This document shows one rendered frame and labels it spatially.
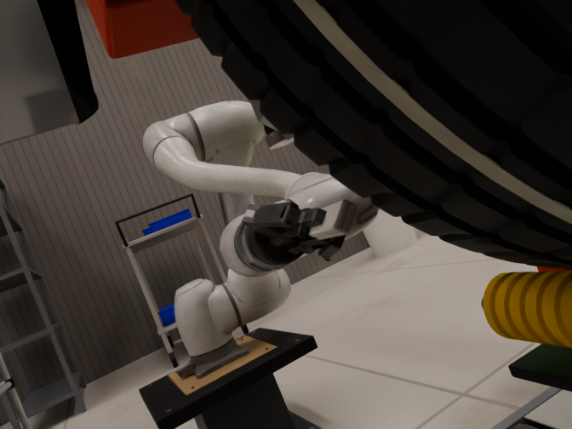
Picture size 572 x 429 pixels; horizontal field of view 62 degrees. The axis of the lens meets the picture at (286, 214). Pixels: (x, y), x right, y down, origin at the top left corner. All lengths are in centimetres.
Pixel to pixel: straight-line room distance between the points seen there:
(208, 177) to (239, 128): 28
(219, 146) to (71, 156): 364
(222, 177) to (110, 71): 419
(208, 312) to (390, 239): 304
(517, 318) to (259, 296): 120
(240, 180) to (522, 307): 66
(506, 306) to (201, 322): 121
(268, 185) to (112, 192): 386
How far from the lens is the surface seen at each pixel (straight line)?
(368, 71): 20
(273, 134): 60
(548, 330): 41
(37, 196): 473
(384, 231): 438
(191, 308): 153
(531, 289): 42
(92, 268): 462
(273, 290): 157
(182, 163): 106
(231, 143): 124
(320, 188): 79
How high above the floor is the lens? 66
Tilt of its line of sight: 1 degrees up
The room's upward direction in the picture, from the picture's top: 23 degrees counter-clockwise
